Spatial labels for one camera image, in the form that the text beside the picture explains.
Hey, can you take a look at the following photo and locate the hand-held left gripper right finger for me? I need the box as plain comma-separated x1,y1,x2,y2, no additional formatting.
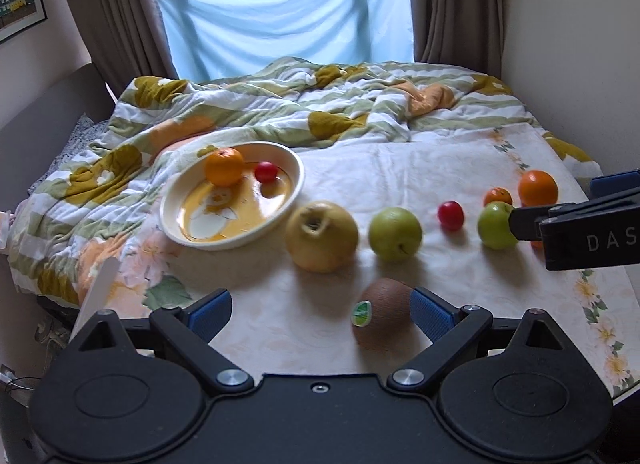
387,287,571,392

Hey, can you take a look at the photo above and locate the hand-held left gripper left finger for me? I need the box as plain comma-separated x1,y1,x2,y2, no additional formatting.
70,288,255,392

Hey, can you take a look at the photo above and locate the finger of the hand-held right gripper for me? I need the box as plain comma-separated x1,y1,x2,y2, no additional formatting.
589,170,640,197
509,200,598,241

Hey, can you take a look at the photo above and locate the green apple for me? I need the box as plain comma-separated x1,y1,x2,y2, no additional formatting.
477,201,520,250
368,207,423,263

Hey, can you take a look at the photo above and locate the large orange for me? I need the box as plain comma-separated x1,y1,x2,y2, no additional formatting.
517,169,559,208

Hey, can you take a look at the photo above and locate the brown kiwi with sticker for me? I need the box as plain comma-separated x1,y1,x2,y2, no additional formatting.
351,277,417,351

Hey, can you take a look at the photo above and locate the cream yellow bowl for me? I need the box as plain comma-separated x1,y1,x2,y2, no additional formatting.
159,141,306,251

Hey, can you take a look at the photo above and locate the yellow pear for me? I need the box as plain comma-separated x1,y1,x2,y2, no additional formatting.
285,201,360,273

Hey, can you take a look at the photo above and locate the white flat stick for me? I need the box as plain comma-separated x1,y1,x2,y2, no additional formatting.
67,257,121,345

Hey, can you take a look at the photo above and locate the cream floral bed sheet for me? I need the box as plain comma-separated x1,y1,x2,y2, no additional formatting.
142,123,637,397

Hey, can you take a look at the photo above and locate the medium orange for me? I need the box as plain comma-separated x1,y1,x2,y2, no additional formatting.
204,147,246,187

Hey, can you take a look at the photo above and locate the striped floral quilt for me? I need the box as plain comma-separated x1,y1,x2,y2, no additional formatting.
7,57,601,307

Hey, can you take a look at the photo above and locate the grey patterned cloth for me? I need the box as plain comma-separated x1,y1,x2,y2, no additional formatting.
27,113,112,192

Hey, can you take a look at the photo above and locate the brown curtain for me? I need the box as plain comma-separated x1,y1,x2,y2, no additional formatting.
52,0,182,95
404,0,506,78

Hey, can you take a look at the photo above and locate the grey headboard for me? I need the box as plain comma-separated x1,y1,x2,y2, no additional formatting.
0,62,117,212

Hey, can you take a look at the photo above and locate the light blue window cloth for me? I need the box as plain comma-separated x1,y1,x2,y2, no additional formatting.
156,0,416,84

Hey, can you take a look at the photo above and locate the thin cable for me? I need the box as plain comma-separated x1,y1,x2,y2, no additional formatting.
0,364,42,397

